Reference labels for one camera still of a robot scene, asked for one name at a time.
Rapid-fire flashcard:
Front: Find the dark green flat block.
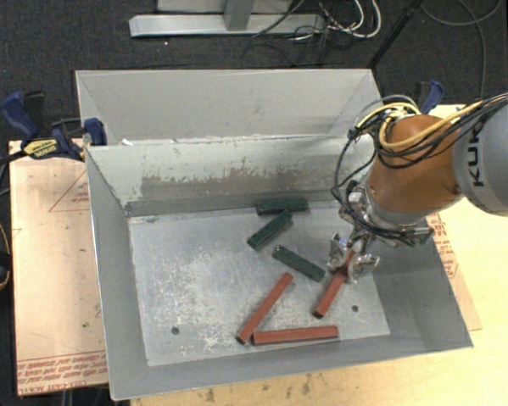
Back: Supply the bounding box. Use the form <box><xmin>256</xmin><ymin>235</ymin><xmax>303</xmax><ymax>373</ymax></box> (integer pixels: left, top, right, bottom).
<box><xmin>254</xmin><ymin>196</ymin><xmax>310</xmax><ymax>217</ymax></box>
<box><xmin>244</xmin><ymin>208</ymin><xmax>296</xmax><ymax>253</ymax></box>
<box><xmin>271</xmin><ymin>242</ymin><xmax>327</xmax><ymax>286</ymax></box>

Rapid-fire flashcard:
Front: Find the black cylinder on white bracket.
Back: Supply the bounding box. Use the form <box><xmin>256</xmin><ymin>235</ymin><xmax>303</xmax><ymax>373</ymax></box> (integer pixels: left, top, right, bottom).
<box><xmin>345</xmin><ymin>178</ymin><xmax>366</xmax><ymax>205</ymax></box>

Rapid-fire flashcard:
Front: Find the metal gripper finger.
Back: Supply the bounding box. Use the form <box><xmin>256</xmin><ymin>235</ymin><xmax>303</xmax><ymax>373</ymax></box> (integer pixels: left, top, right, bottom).
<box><xmin>325</xmin><ymin>230</ymin><xmax>353</xmax><ymax>275</ymax></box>
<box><xmin>347</xmin><ymin>251</ymin><xmax>382</xmax><ymax>284</ymax></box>

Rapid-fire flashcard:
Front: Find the grey metal bin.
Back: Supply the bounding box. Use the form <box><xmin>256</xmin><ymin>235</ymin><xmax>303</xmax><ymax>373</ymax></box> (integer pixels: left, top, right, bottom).
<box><xmin>75</xmin><ymin>50</ymin><xmax>477</xmax><ymax>403</ymax></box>

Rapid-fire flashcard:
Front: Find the red-brown flat block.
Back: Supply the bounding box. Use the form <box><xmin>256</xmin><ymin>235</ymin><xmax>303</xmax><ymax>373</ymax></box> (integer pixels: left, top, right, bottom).
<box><xmin>310</xmin><ymin>249</ymin><xmax>361</xmax><ymax>320</ymax></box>
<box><xmin>249</xmin><ymin>324</ymin><xmax>340</xmax><ymax>348</ymax></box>
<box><xmin>232</xmin><ymin>271</ymin><xmax>298</xmax><ymax>347</ymax></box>

